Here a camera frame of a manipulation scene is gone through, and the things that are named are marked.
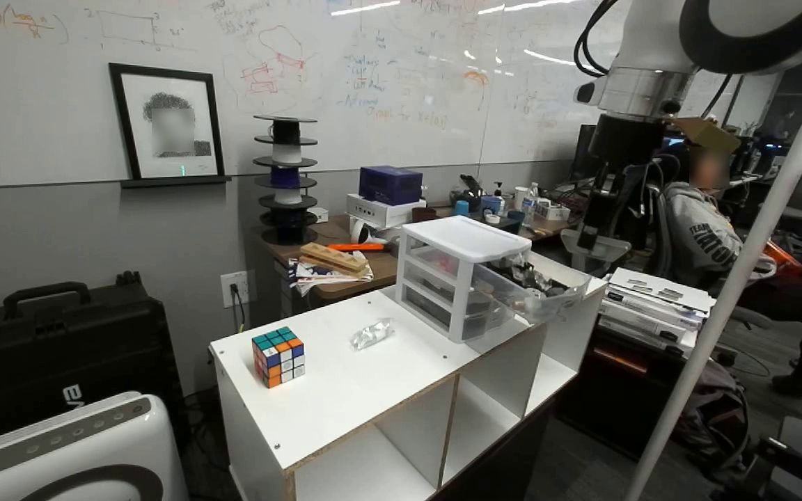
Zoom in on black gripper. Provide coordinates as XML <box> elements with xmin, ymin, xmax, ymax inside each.
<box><xmin>603</xmin><ymin>113</ymin><xmax>674</xmax><ymax>248</ymax></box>

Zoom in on transparent plastic drawer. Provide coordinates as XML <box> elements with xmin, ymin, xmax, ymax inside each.
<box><xmin>400</xmin><ymin>261</ymin><xmax>516</xmax><ymax>315</ymax></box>
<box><xmin>400</xmin><ymin>287</ymin><xmax>506</xmax><ymax>341</ymax></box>
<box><xmin>471</xmin><ymin>251</ymin><xmax>610</xmax><ymax>325</ymax></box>

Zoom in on white plastic drawer unit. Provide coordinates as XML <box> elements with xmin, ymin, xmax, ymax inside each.
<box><xmin>396</xmin><ymin>213</ymin><xmax>534</xmax><ymax>346</ymax></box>

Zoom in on grey office chair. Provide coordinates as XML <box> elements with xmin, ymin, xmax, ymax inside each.
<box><xmin>561</xmin><ymin>160</ymin><xmax>669</xmax><ymax>277</ymax></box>

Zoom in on black computer monitor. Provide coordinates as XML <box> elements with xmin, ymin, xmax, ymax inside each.
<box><xmin>573</xmin><ymin>123</ymin><xmax>641</xmax><ymax>181</ymax></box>

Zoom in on seated person grey hoodie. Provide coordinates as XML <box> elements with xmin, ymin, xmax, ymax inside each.
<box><xmin>653</xmin><ymin>149</ymin><xmax>802</xmax><ymax>400</ymax></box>

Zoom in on stack of white boxes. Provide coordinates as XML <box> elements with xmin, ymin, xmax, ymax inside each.
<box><xmin>602</xmin><ymin>263</ymin><xmax>717</xmax><ymax>350</ymax></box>

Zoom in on white bottle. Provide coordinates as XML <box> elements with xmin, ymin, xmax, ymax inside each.
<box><xmin>513</xmin><ymin>181</ymin><xmax>541</xmax><ymax>230</ymax></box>

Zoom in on long white pole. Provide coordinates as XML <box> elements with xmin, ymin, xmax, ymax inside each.
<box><xmin>621</xmin><ymin>35</ymin><xmax>802</xmax><ymax>501</ymax></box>

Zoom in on orange cloth piece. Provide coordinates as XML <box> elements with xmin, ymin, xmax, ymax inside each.
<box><xmin>759</xmin><ymin>240</ymin><xmax>802</xmax><ymax>280</ymax></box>

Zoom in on orange oblong object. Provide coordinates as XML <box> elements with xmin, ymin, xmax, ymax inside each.
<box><xmin>592</xmin><ymin>346</ymin><xmax>652</xmax><ymax>375</ymax></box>

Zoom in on black low cabinet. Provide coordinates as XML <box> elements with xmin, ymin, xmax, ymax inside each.
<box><xmin>557</xmin><ymin>315</ymin><xmax>701</xmax><ymax>455</ymax></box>

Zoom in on black backpack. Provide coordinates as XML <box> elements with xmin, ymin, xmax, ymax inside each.
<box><xmin>677</xmin><ymin>358</ymin><xmax>765</xmax><ymax>467</ymax></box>

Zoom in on dark blue box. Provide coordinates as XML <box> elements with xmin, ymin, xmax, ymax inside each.
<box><xmin>355</xmin><ymin>163</ymin><xmax>425</xmax><ymax>206</ymax></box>

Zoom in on white cardboard box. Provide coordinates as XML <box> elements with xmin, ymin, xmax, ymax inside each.
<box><xmin>343</xmin><ymin>188</ymin><xmax>428</xmax><ymax>230</ymax></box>

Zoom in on brown wooden desk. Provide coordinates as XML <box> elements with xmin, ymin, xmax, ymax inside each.
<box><xmin>262</xmin><ymin>206</ymin><xmax>578</xmax><ymax>318</ymax></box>

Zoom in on orange hand tool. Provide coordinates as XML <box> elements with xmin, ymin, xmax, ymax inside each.
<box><xmin>328</xmin><ymin>240</ymin><xmax>390</xmax><ymax>256</ymax></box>

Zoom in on beige wooden block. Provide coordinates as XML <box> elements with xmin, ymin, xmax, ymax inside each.
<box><xmin>297</xmin><ymin>243</ymin><xmax>369</xmax><ymax>275</ymax></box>

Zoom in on crumpled white plastic bag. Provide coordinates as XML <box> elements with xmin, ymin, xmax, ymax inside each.
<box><xmin>287</xmin><ymin>258</ymin><xmax>376</xmax><ymax>297</ymax></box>

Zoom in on white shelf cabinet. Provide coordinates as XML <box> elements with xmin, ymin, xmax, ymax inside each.
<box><xmin>209</xmin><ymin>266</ymin><xmax>610</xmax><ymax>501</ymax></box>

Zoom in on stack of filament spools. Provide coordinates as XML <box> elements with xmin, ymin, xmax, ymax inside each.
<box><xmin>250</xmin><ymin>112</ymin><xmax>323</xmax><ymax>245</ymax></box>

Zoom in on rubik's cube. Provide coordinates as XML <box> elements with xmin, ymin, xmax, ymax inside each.
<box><xmin>250</xmin><ymin>323</ymin><xmax>308</xmax><ymax>390</ymax></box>

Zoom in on black framed picture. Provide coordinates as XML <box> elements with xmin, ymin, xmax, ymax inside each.
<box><xmin>105</xmin><ymin>60</ymin><xmax>227</xmax><ymax>187</ymax></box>

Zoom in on black hard case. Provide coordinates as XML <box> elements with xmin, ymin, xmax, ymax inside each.
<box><xmin>0</xmin><ymin>270</ymin><xmax>186</xmax><ymax>455</ymax></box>

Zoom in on white air purifier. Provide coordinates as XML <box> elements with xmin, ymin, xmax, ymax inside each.
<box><xmin>0</xmin><ymin>387</ymin><xmax>190</xmax><ymax>501</ymax></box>

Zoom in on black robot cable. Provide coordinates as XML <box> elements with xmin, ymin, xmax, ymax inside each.
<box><xmin>570</xmin><ymin>0</ymin><xmax>623</xmax><ymax>78</ymax></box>

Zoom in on white wall power outlet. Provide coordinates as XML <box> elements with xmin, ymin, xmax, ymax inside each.
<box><xmin>218</xmin><ymin>266</ymin><xmax>252</xmax><ymax>309</ymax></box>

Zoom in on black power cable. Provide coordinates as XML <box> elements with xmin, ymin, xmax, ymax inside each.
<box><xmin>227</xmin><ymin>280</ymin><xmax>252</xmax><ymax>333</ymax></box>

